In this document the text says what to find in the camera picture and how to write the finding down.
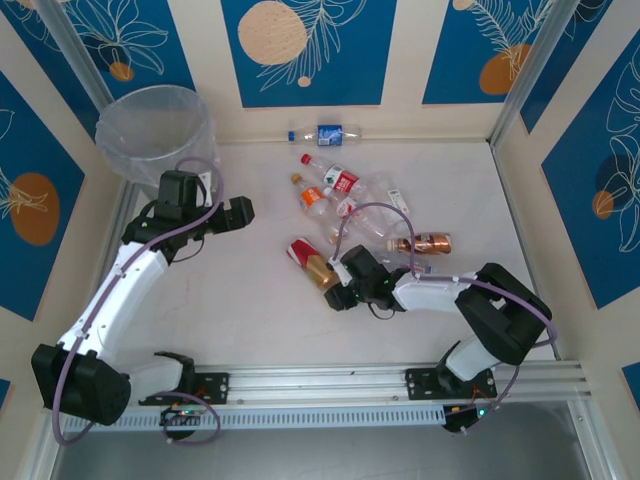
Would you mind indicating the red and gold bottle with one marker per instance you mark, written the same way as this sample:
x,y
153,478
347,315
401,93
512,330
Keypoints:
x,y
305,252

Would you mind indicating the small clear red label bottle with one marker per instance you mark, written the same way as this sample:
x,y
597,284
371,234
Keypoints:
x,y
345,207

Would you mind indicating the copper coloured bottle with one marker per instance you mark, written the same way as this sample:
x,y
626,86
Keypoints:
x,y
430,243

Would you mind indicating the orange label gold cap bottle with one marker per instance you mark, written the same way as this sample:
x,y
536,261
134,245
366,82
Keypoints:
x,y
311,198

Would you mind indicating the red cap plastic bottle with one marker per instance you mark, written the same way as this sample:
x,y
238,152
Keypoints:
x,y
342,181

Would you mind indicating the blue label plastic bottle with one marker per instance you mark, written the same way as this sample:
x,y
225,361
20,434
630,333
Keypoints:
x,y
329,135

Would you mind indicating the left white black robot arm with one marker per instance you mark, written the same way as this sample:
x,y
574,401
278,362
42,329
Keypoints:
x,y
115,300

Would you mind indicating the clear plastic waste bin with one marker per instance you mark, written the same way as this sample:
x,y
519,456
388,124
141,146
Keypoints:
x,y
150,125

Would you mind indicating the crushed clear white label bottle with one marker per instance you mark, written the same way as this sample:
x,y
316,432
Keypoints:
x,y
396,197

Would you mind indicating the small circuit board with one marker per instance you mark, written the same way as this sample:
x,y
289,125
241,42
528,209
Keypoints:
x,y
182,414
462,417

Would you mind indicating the aluminium table edge rail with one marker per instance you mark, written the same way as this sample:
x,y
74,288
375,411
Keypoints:
x,y
125,205

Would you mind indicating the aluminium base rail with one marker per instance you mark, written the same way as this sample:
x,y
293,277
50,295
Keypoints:
x,y
320,382

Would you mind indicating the aluminium frame post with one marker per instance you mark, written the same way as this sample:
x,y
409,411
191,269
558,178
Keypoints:
x,y
537,60
75,45

